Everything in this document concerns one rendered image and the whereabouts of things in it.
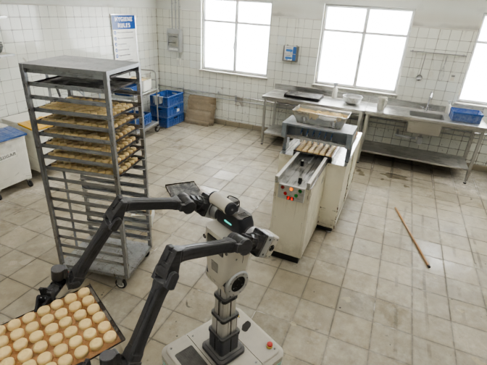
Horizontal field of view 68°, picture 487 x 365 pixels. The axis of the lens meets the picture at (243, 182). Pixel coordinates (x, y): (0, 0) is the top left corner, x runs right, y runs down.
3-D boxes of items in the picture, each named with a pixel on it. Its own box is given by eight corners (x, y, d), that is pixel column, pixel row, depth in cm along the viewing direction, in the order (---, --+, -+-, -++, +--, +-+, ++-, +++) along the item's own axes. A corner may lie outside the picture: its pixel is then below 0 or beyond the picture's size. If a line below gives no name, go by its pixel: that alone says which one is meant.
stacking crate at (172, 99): (166, 99, 756) (166, 89, 748) (183, 101, 745) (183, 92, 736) (150, 105, 705) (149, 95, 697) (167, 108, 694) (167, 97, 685)
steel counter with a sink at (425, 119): (258, 144, 659) (263, 74, 606) (270, 133, 718) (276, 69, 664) (468, 185, 548) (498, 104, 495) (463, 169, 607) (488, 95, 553)
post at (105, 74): (130, 277, 309) (108, 70, 235) (128, 279, 306) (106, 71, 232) (126, 276, 309) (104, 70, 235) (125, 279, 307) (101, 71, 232)
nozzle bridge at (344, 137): (288, 143, 420) (291, 114, 405) (351, 156, 395) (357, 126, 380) (278, 153, 392) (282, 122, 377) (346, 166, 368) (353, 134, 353)
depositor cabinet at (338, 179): (301, 179, 535) (309, 123, 499) (350, 190, 511) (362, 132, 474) (272, 219, 429) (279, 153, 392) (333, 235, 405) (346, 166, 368)
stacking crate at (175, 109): (167, 108, 766) (167, 99, 757) (183, 111, 753) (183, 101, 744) (150, 115, 715) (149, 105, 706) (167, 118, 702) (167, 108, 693)
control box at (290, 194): (278, 195, 333) (280, 182, 327) (304, 201, 325) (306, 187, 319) (277, 197, 330) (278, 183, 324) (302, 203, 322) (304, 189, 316)
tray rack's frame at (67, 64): (153, 252, 354) (141, 61, 276) (127, 287, 309) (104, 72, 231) (93, 242, 364) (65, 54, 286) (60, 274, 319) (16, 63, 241)
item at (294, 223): (287, 222, 423) (296, 150, 384) (316, 230, 412) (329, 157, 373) (266, 256, 365) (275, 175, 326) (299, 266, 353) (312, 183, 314)
